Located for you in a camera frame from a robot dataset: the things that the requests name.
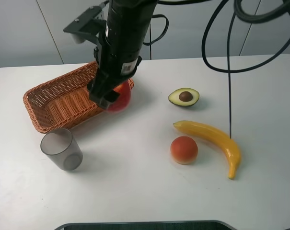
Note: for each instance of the dark monitor edge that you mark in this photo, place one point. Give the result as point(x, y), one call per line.
point(158, 225)

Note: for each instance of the grey translucent plastic cup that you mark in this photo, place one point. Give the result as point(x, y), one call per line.
point(61, 147)

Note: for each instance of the red apple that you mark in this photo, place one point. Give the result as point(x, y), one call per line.
point(124, 98)

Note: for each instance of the orange wicker basket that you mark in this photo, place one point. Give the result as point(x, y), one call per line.
point(62, 102)

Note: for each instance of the yellow banana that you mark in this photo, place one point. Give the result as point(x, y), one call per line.
point(220, 139)

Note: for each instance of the orange peach fruit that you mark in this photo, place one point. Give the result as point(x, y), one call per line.
point(184, 150)

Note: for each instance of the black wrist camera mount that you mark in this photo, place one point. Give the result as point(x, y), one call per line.
point(88, 25)

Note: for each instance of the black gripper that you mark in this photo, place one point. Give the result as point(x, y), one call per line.
point(126, 27)

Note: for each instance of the halved avocado with pit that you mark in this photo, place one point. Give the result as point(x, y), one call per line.
point(184, 97)

